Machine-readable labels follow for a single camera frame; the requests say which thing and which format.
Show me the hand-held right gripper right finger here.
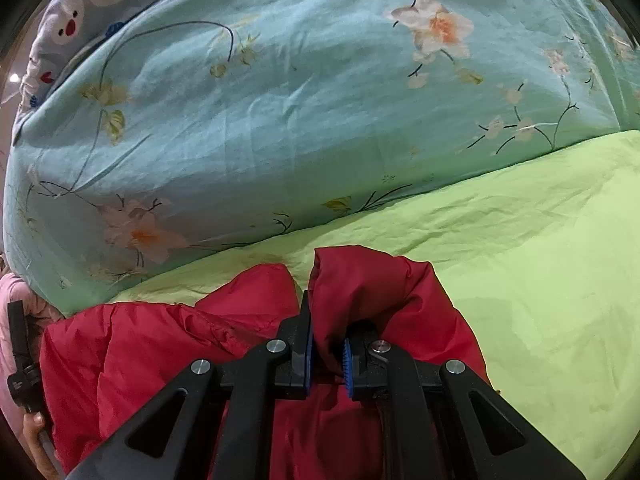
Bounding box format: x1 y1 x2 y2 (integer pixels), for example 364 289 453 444
340 322 588 480

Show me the light green bed sheet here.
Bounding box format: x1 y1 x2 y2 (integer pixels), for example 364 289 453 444
107 130 640 480

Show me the red quilted jacket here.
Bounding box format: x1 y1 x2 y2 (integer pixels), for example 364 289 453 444
39 246 493 480

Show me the person's left hand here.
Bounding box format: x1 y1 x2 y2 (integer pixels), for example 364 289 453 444
22 411 63 480

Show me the teal floral quilt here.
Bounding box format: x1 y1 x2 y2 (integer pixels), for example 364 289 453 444
2 0 640 318

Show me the pink quilt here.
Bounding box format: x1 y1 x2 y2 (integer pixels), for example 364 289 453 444
0 271 66 431

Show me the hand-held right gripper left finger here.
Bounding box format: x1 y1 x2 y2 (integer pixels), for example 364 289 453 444
65 290 316 480

